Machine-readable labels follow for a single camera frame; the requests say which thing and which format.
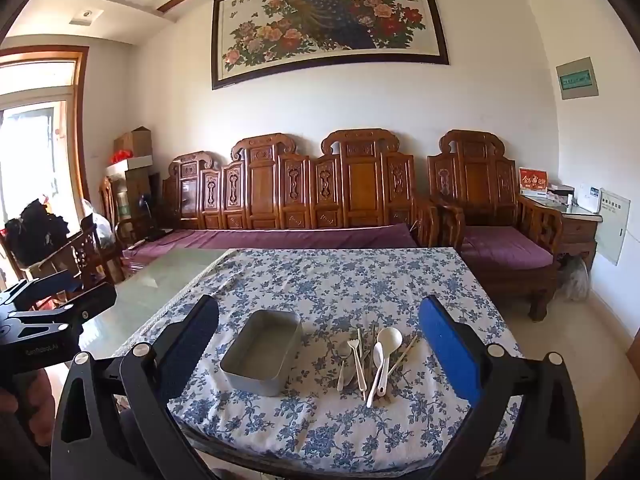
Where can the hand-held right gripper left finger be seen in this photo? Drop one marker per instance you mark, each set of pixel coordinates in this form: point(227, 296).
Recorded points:
point(192, 340)

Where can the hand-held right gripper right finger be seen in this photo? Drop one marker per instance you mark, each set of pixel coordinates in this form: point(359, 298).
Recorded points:
point(445, 350)

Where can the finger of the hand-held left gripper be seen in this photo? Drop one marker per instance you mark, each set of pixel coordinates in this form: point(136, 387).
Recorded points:
point(75, 310)
point(45, 290)

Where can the cream chopstick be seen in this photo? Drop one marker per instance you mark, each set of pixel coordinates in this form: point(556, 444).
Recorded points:
point(404, 352)
point(397, 364)

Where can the large white spoon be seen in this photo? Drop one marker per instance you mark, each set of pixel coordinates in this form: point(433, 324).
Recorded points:
point(390, 342)

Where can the small white spoon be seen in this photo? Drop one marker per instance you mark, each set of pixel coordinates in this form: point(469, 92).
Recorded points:
point(379, 357)

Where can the rectangular metal container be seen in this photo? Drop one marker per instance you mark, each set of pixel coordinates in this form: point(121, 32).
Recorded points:
point(260, 350)

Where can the brown wooden chopstick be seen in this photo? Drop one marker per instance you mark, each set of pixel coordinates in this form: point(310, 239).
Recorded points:
point(372, 345)

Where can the person's left hand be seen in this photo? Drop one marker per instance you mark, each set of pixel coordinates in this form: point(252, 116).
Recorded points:
point(37, 417)

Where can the pile of black clothes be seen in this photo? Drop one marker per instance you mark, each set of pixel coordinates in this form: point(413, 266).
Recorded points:
point(37, 232)

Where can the small carved wooden chair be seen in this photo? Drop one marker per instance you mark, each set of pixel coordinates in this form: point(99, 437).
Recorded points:
point(95, 255)

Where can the white plastic bag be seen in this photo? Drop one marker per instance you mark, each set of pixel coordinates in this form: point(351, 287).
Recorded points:
point(102, 227)

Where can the metal fork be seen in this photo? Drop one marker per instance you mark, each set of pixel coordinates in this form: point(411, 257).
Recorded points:
point(361, 334)

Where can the white plastic fork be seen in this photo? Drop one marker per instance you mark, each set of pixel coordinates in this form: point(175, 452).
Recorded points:
point(354, 346)

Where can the metal spoon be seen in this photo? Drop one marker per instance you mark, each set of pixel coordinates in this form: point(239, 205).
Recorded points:
point(344, 352)

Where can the purple armchair cushion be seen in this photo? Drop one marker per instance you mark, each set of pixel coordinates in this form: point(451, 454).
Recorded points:
point(505, 247)

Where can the purple sofa cushion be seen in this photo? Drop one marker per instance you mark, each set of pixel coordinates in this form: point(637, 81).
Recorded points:
point(280, 239)

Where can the blue floral tablecloth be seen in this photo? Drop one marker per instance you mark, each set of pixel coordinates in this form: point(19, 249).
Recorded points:
point(325, 280)

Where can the translucent plastic bag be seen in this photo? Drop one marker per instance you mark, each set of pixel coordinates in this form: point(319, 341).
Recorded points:
point(575, 280)

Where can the white and red box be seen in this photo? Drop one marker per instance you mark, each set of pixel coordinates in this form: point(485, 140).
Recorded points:
point(132, 165)

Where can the carved wooden armchair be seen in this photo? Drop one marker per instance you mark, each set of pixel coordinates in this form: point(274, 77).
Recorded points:
point(475, 180)

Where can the cardboard box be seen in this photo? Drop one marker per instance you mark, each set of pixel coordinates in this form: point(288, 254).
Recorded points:
point(135, 142)

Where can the wooden side table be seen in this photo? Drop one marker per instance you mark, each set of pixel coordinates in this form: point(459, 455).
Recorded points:
point(580, 230)

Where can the carved wooden sofa bench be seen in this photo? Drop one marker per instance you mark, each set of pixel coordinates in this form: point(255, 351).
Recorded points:
point(300, 185)

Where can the red gift box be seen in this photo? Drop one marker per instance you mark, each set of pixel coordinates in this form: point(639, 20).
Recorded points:
point(533, 181)

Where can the tissue box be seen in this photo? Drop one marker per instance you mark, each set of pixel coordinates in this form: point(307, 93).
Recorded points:
point(561, 193)

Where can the white electrical panel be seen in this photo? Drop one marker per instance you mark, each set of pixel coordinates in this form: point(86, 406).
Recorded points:
point(612, 227)

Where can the white box device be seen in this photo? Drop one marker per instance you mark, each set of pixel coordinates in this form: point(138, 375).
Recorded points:
point(587, 197)

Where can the ceiling light fixture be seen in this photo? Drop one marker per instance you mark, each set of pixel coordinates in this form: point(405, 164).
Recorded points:
point(86, 17)

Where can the framed peacock painting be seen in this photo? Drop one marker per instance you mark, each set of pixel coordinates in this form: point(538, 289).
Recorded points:
point(330, 25)

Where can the wooden window frame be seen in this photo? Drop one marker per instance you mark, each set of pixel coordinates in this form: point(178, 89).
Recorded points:
point(80, 120)

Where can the grey wall panel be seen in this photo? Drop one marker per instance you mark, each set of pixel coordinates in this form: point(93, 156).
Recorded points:
point(577, 78)

